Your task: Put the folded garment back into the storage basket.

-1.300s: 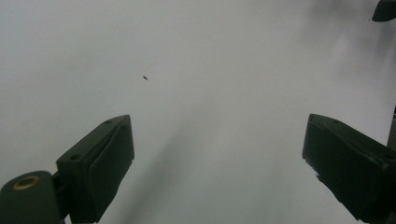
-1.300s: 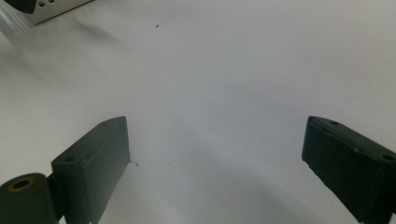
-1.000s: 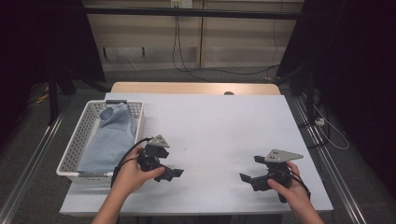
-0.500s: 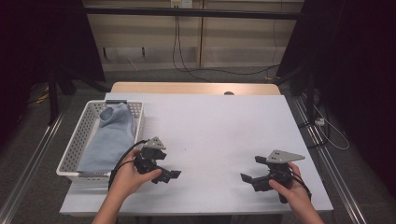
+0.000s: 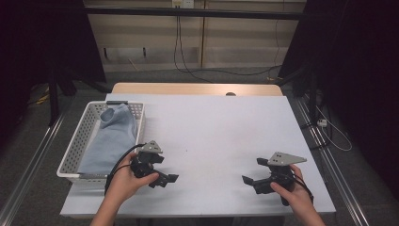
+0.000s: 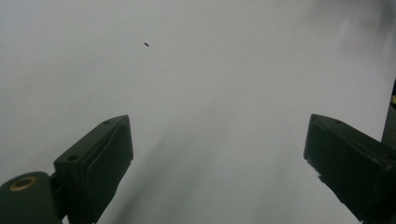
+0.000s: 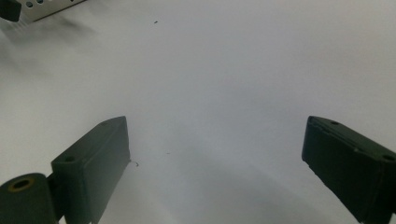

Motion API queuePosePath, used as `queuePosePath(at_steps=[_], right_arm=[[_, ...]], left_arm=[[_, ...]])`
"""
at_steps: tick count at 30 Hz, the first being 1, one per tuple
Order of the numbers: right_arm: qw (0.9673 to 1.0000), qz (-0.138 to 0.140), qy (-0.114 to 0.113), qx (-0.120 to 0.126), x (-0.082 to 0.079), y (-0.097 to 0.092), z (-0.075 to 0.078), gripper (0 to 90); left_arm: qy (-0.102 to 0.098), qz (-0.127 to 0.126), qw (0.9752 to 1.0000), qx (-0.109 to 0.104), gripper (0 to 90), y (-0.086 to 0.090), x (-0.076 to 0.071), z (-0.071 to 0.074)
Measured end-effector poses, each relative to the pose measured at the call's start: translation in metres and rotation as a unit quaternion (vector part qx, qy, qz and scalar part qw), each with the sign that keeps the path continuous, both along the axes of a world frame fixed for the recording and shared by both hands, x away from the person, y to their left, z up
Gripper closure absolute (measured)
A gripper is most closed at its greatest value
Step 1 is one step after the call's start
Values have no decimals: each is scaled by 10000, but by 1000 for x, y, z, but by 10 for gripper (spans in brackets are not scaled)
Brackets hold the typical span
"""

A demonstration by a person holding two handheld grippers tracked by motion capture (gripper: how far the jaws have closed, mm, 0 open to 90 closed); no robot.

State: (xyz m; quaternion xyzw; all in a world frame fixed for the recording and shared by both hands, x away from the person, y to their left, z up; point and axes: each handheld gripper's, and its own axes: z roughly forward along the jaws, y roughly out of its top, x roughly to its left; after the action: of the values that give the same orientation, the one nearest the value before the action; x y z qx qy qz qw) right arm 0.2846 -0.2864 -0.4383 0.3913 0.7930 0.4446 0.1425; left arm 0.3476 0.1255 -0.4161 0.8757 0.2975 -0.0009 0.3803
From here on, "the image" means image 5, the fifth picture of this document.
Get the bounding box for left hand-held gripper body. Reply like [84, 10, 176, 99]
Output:
[130, 139, 168, 189]

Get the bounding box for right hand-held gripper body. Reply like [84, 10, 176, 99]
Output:
[252, 152, 308, 206]

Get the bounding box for light blue tank top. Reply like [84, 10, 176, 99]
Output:
[76, 103, 139, 175]

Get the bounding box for white perforated plastic basket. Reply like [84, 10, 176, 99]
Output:
[56, 100, 147, 186]

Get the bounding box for person's left hand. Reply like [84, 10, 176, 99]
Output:
[106, 152, 160, 205]

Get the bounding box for person's right hand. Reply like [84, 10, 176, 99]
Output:
[270, 164, 314, 218]

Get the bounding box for black metal stand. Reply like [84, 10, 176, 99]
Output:
[46, 67, 111, 127]
[276, 67, 318, 125]

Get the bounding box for black curtain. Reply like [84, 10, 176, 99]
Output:
[277, 0, 399, 199]
[0, 0, 107, 149]

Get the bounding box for black metal crossbar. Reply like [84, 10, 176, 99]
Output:
[84, 7, 307, 22]

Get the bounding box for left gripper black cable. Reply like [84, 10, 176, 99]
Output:
[104, 143, 147, 196]

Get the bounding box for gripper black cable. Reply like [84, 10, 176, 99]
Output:
[291, 173, 314, 203]
[104, 143, 147, 196]

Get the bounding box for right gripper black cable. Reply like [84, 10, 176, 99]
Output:
[291, 173, 314, 203]

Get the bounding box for aluminium floor rail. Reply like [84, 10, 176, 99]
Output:
[0, 95, 78, 226]
[291, 95, 373, 226]

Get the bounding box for white cable with plug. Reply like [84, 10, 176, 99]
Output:
[314, 105, 353, 153]

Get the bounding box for yellow cable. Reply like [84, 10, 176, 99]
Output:
[35, 88, 51, 105]

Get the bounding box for thin black floor cable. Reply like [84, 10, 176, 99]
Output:
[187, 18, 283, 77]

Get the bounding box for black power cable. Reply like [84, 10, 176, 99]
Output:
[173, 8, 217, 84]

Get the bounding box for white wall socket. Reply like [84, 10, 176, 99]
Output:
[171, 0, 196, 9]

